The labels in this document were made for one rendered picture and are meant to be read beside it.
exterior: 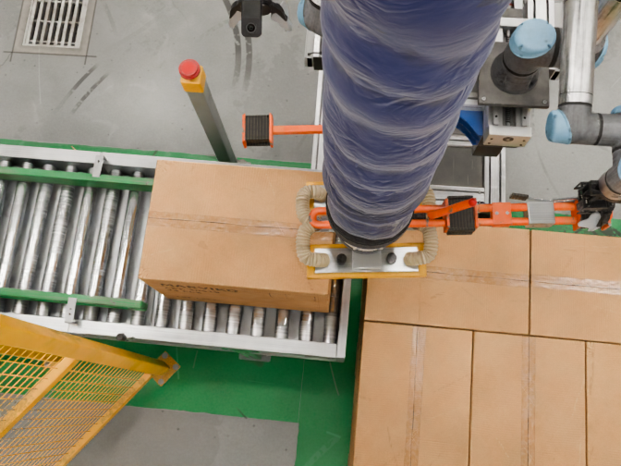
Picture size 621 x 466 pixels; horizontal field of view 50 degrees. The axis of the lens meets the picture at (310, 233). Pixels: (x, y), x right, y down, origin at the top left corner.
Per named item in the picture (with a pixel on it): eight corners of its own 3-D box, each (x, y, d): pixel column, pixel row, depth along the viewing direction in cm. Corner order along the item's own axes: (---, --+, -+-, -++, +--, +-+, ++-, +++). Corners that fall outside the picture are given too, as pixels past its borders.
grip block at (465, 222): (443, 236, 181) (447, 230, 175) (441, 202, 184) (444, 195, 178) (474, 235, 181) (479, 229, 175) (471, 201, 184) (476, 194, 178)
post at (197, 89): (225, 182, 316) (179, 81, 219) (227, 168, 317) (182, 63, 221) (239, 183, 315) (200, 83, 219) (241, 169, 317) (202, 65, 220)
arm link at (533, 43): (503, 38, 204) (515, 13, 191) (547, 41, 204) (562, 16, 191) (502, 73, 201) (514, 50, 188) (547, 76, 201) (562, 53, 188)
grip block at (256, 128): (244, 148, 189) (241, 141, 184) (244, 120, 191) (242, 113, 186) (273, 148, 189) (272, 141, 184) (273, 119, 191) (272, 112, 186)
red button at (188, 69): (179, 82, 219) (176, 76, 215) (182, 63, 221) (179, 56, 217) (200, 83, 219) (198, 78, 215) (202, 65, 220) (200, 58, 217)
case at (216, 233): (167, 299, 246) (137, 277, 208) (183, 196, 256) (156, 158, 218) (328, 312, 243) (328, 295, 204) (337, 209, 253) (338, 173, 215)
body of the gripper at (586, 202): (572, 188, 172) (590, 171, 161) (605, 187, 172) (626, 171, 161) (576, 215, 170) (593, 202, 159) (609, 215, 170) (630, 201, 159)
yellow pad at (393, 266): (306, 279, 189) (306, 275, 184) (306, 245, 192) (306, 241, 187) (426, 277, 188) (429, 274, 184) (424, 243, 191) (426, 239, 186)
